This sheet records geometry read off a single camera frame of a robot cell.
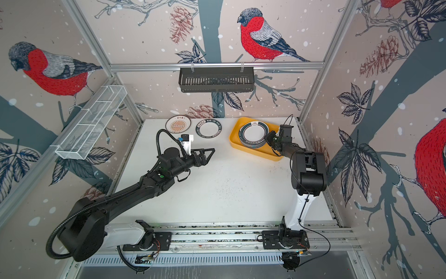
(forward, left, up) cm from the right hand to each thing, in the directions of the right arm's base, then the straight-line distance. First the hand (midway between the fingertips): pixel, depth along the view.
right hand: (264, 136), depth 101 cm
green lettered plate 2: (-3, +7, -5) cm, 9 cm away
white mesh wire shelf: (-16, +82, +25) cm, 87 cm away
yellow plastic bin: (-8, -1, -5) cm, 9 cm away
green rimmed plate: (+5, +6, -4) cm, 9 cm away
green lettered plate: (+12, +36, -6) cm, 38 cm away
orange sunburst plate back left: (+16, +59, -7) cm, 61 cm away
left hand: (-23, +28, +16) cm, 40 cm away
